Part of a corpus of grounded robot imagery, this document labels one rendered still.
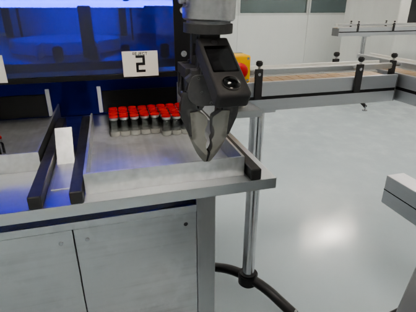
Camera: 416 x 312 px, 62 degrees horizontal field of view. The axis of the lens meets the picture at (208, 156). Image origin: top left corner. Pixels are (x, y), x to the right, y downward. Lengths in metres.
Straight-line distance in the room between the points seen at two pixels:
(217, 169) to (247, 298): 1.09
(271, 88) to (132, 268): 0.70
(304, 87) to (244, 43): 4.76
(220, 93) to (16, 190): 0.37
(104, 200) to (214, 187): 0.17
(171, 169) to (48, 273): 0.67
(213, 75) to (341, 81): 0.83
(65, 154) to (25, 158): 0.07
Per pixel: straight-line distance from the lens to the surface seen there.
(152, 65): 0.90
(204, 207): 1.07
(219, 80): 0.45
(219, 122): 0.54
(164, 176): 0.57
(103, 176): 0.56
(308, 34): 6.40
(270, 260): 1.82
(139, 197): 0.55
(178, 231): 1.09
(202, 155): 0.56
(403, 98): 1.39
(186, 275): 1.21
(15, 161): 0.69
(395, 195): 1.50
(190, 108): 0.52
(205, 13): 0.50
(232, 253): 1.84
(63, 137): 0.71
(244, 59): 0.95
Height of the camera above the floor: 1.15
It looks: 23 degrees down
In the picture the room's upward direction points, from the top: straight up
